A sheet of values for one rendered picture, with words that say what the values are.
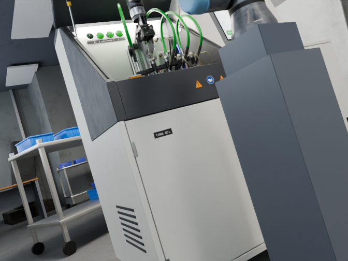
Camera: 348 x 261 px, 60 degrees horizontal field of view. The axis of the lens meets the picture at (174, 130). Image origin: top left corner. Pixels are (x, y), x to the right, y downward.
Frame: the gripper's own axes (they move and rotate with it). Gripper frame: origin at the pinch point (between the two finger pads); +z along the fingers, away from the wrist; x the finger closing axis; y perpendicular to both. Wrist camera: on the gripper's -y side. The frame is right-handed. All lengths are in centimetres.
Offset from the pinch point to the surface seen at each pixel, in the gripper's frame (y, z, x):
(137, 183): 23, 56, -32
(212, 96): 23.4, 30.3, 13.3
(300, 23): -69, -34, 210
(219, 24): -5, -15, 54
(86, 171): -598, 49, 50
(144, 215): 22, 69, -33
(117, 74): -30.6, -2.5, -8.1
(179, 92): 23.4, 25.5, -2.4
